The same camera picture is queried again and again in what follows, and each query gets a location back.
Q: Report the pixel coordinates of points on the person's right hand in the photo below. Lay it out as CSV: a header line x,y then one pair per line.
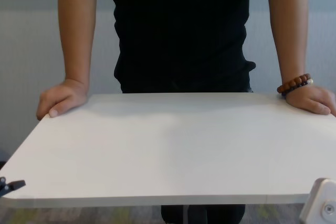
x,y
63,98

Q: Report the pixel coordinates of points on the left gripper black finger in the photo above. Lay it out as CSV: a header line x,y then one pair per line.
x,y
15,184

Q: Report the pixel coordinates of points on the black trousers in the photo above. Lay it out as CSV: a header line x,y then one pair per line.
x,y
210,214

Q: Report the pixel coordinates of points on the person's left forearm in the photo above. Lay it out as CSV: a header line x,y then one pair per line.
x,y
288,37

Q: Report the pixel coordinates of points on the person's left hand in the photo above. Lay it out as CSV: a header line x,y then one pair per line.
x,y
312,99

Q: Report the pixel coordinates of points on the white pedestal rolling table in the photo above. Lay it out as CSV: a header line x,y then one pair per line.
x,y
168,150

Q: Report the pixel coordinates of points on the person in black clothes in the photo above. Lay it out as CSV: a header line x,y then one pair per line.
x,y
183,24

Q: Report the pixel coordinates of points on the person's right forearm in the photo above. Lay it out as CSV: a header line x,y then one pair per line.
x,y
76,37

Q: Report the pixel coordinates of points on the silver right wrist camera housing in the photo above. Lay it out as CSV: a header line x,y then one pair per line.
x,y
323,200

